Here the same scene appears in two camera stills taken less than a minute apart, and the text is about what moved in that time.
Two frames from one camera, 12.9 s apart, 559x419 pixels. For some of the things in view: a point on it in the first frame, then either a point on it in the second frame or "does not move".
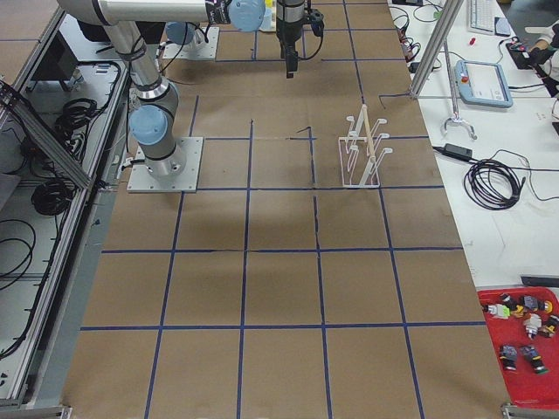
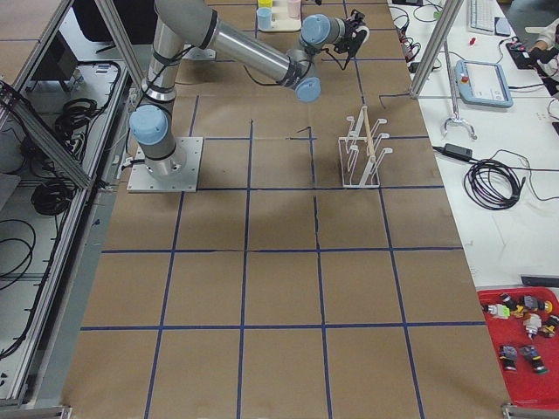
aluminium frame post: x=449 y=16 does not move
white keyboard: x=481 y=16 does not move
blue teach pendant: x=482 y=84 does not move
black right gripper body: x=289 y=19 -> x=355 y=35
